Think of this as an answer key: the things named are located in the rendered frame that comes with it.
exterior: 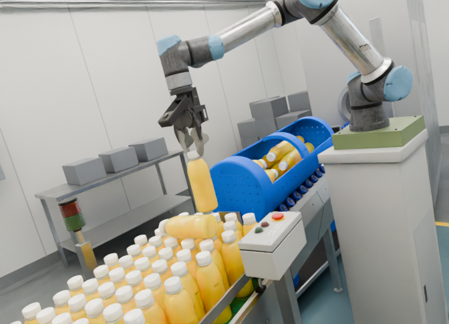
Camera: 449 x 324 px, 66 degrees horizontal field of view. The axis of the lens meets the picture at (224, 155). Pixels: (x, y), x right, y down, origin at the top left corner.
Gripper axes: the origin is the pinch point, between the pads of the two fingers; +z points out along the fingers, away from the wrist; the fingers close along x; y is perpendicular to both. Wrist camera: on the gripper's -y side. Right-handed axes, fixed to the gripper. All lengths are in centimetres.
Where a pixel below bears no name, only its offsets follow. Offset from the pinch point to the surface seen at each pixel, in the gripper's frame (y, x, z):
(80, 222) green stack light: -20.4, 38.9, 14.4
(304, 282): 106, 29, 118
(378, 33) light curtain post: 164, -29, -27
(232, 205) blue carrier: 22.8, 7.8, 27.0
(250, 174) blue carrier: 22.8, -3.9, 15.1
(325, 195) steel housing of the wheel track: 81, -7, 47
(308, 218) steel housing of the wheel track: 55, -7, 47
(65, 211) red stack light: -23.1, 40.4, 9.1
